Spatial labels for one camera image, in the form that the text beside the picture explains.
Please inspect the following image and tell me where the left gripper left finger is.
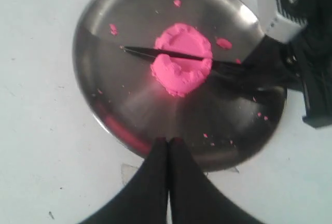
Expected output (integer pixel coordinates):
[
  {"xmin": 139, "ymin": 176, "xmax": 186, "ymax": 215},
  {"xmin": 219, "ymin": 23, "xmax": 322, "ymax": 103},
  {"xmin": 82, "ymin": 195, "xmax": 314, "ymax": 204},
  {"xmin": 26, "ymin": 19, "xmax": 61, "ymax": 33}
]
[{"xmin": 82, "ymin": 138, "xmax": 168, "ymax": 224}]

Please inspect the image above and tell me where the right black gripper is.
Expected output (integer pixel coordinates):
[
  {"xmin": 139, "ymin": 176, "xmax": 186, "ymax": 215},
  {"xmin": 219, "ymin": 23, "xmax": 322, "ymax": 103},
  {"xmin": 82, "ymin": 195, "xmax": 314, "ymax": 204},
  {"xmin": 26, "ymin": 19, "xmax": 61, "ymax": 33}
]
[{"xmin": 241, "ymin": 0, "xmax": 331, "ymax": 128}]

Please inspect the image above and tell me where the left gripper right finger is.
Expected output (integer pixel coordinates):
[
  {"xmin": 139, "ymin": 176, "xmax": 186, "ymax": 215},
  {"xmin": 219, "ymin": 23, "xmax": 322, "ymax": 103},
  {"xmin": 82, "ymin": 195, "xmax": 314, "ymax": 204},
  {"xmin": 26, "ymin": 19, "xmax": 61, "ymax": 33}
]
[{"xmin": 168, "ymin": 138, "xmax": 261, "ymax": 224}]

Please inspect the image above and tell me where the black knife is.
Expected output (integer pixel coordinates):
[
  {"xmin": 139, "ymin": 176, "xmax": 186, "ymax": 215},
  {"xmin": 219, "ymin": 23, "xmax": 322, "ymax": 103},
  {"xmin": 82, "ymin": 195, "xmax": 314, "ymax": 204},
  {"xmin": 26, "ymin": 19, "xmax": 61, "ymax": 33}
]
[{"xmin": 120, "ymin": 45, "xmax": 307, "ymax": 90}]

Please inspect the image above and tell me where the pink clay crumb right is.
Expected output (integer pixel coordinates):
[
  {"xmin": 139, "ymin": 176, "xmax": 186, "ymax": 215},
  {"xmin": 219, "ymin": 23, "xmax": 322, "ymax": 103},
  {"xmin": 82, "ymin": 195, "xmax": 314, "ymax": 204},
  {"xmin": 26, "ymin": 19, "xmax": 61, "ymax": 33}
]
[{"xmin": 216, "ymin": 37, "xmax": 232, "ymax": 50}]

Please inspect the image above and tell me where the pink clay crumb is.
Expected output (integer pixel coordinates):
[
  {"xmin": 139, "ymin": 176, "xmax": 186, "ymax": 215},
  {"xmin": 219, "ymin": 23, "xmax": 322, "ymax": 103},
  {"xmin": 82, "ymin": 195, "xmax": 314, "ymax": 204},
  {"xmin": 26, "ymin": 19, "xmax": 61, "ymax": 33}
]
[
  {"xmin": 109, "ymin": 24, "xmax": 118, "ymax": 36},
  {"xmin": 216, "ymin": 37, "xmax": 232, "ymax": 50},
  {"xmin": 173, "ymin": 0, "xmax": 182, "ymax": 7}
]

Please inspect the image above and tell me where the round steel plate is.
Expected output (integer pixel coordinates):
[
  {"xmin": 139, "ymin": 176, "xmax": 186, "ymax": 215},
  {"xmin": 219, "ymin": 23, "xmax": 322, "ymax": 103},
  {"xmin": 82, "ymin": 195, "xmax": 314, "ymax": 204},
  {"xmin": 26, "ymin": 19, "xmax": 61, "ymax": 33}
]
[{"xmin": 73, "ymin": 0, "xmax": 287, "ymax": 172}]

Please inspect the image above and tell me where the pink clay crumb top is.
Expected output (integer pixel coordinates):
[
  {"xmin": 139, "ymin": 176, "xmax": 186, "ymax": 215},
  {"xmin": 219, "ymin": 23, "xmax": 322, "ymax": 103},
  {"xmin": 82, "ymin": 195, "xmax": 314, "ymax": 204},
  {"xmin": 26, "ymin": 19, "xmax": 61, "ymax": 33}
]
[{"xmin": 173, "ymin": 0, "xmax": 182, "ymax": 7}]

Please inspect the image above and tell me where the pink clay crumb left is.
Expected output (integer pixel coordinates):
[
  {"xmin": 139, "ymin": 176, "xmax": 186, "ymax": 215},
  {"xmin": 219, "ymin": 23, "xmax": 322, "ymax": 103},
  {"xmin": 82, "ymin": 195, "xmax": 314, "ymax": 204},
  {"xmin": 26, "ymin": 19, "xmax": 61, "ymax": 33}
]
[{"xmin": 109, "ymin": 24, "xmax": 118, "ymax": 36}]

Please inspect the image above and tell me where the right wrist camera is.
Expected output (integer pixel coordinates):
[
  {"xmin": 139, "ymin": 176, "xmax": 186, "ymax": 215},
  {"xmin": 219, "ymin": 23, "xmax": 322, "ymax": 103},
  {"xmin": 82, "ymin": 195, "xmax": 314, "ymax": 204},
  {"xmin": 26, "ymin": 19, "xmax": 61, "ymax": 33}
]
[{"xmin": 257, "ymin": 0, "xmax": 308, "ymax": 44}]

